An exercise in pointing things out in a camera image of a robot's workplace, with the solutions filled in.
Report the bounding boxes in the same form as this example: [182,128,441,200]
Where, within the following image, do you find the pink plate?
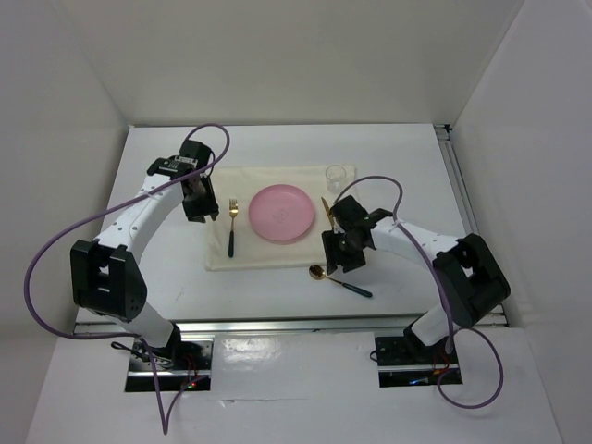
[248,184,315,243]

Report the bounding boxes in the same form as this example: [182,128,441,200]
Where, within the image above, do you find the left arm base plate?
[122,338,214,393]

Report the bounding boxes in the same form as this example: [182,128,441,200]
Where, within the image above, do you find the clear plastic cup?
[325,165,348,194]

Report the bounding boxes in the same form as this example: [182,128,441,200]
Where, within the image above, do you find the gold knife green handle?
[321,197,335,229]

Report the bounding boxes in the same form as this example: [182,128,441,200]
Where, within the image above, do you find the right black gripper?
[322,228,366,275]

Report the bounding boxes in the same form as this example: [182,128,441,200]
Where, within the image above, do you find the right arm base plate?
[369,336,463,389]

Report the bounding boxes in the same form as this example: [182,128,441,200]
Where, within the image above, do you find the front aluminium rail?
[73,310,509,335]

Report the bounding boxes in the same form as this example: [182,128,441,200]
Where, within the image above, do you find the gold spoon green handle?
[308,265,374,299]

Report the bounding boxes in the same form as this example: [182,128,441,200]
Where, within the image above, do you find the right aluminium rail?
[434,124,510,327]

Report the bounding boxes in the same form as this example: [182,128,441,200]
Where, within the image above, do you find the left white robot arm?
[70,141,219,369]

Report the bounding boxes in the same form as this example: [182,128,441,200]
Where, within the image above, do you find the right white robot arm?
[321,196,511,363]

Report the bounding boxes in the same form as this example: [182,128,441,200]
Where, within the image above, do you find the cream cloth placemat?
[204,165,336,271]

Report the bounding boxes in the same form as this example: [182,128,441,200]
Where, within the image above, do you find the gold fork green handle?
[228,198,239,258]

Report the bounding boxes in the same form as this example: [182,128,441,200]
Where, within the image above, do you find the aluminium rail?
[73,310,509,335]
[434,124,510,327]

